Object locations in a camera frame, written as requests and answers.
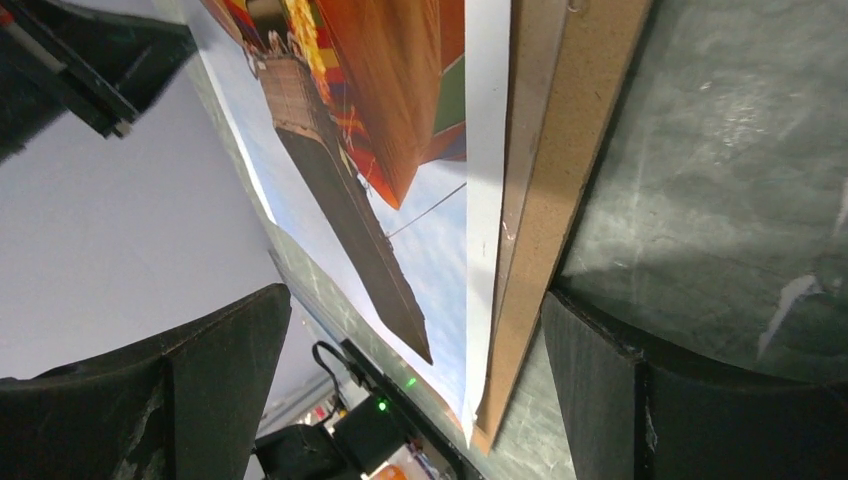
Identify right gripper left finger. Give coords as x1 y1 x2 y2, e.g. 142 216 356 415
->
1 284 291 479

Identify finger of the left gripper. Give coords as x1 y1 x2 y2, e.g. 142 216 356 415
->
1 1 198 159

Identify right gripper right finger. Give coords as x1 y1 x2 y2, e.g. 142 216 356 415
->
540 290 847 479

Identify hot air balloon photo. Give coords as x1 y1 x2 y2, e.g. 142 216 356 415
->
180 1 512 437

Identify brown backing board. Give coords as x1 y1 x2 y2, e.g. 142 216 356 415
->
472 0 651 454

